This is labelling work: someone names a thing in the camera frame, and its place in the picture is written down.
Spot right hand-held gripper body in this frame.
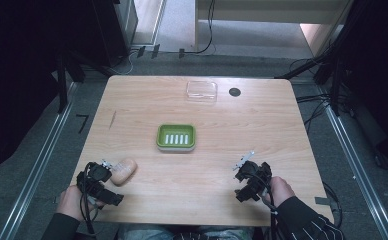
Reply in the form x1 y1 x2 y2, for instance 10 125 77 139
234 160 273 204

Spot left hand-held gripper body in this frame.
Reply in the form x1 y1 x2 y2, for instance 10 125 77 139
76 161 125 207

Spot green soap dish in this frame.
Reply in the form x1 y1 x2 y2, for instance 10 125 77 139
155 123 197 154

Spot person's right hand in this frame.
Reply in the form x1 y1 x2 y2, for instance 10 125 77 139
262 175 297 210

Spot person's left hand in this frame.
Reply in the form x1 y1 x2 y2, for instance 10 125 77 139
55 184 107 223

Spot clear plastic container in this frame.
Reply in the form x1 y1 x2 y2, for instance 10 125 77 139
185 80 219 103

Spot person's lap in jeans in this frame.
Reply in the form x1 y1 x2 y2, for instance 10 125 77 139
116 223 256 240

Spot black metal stand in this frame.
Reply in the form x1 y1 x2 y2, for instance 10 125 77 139
55 49 87 115
274 19 353 116

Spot black cabinet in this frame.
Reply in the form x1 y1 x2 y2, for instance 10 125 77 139
90 0 140 67

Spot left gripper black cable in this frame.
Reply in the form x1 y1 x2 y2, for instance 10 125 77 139
77 162 100 235

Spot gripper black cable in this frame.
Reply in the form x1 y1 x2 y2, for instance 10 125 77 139
77 162 100 235
263 184 283 240

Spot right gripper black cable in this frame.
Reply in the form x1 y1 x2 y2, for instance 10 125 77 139
263 184 283 240

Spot metal floor rail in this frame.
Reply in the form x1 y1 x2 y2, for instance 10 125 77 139
317 84 388 240
0 81 79 240

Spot black looped cable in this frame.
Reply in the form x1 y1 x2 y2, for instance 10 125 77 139
321 180 344 230

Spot black floor cables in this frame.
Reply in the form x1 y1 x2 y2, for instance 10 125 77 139
294 92 336 135

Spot black hanging cable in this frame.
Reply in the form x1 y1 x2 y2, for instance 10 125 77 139
180 0 217 56

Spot white desk frame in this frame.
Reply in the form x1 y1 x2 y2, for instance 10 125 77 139
194 0 354 58

